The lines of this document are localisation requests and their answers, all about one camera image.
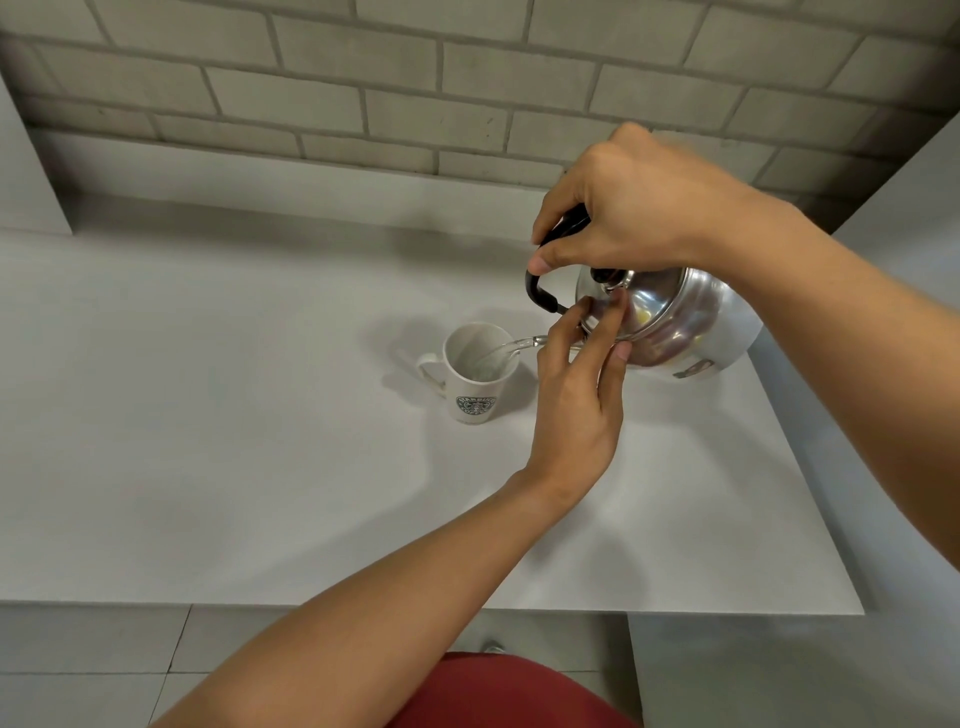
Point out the person's right hand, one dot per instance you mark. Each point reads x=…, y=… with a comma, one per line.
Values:
x=645, y=202

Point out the person's left hand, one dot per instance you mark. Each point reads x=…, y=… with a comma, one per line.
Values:
x=574, y=420

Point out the person's right thumb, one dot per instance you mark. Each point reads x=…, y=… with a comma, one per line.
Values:
x=559, y=251

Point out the person's left thumb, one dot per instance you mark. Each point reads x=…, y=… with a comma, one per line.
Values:
x=616, y=371

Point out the steel kettle lid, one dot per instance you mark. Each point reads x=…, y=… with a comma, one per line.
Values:
x=652, y=300

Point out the person's left forearm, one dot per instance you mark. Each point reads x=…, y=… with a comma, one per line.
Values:
x=375, y=607

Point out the person's right forearm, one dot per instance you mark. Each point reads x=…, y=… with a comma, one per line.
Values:
x=862, y=360

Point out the clear water stream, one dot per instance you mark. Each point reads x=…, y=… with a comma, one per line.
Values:
x=506, y=350

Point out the white mug with green emblem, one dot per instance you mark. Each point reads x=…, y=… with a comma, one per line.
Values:
x=472, y=390

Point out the person's red shorts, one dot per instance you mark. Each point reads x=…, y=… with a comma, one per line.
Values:
x=502, y=694

